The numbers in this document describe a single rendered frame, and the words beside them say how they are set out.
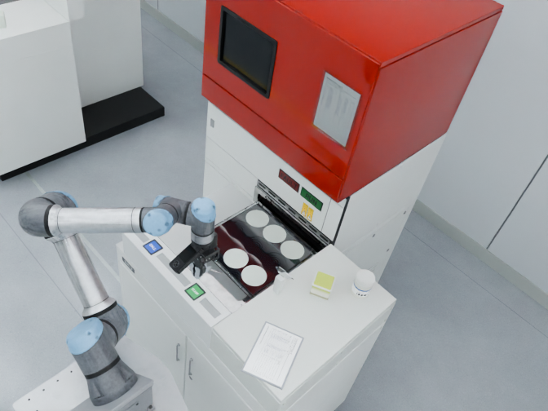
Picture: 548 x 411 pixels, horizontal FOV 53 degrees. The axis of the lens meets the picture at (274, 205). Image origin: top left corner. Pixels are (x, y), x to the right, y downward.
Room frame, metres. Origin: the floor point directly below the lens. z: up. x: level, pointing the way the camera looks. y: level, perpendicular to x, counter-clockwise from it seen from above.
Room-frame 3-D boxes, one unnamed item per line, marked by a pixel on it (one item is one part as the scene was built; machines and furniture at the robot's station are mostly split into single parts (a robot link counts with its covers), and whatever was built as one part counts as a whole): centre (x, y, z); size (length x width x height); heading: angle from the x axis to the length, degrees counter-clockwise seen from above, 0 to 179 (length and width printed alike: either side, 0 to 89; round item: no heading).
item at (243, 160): (1.74, 0.05, 1.02); 0.82 x 0.03 x 0.40; 52
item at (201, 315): (1.20, 0.32, 0.89); 0.55 x 0.09 x 0.14; 52
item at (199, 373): (1.32, 0.04, 0.41); 0.97 x 0.64 x 0.82; 52
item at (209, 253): (1.14, 0.20, 1.20); 0.09 x 0.08 x 0.12; 140
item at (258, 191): (1.62, -0.08, 0.89); 0.44 x 0.02 x 0.10; 52
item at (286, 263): (1.45, 0.04, 0.90); 0.34 x 0.34 x 0.01; 52
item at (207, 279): (1.23, 0.19, 0.87); 0.36 x 0.08 x 0.03; 52
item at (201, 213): (1.14, 0.21, 1.36); 0.09 x 0.08 x 0.11; 87
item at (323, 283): (1.24, -0.23, 1.00); 0.07 x 0.07 x 0.07; 79
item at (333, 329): (1.13, -0.20, 0.89); 0.62 x 0.35 x 0.14; 142
